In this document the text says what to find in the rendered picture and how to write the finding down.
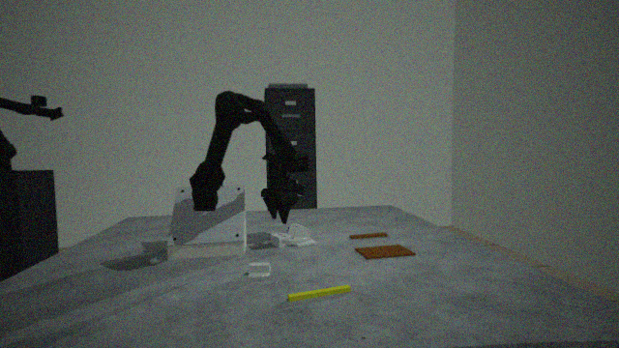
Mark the brown flat bar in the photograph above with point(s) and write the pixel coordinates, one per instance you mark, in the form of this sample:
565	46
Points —
368	235

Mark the brown rectangular plate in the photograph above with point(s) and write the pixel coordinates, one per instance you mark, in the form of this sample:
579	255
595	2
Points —
379	252

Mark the yellow flat bar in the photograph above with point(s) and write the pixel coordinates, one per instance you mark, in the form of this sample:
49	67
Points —
318	293

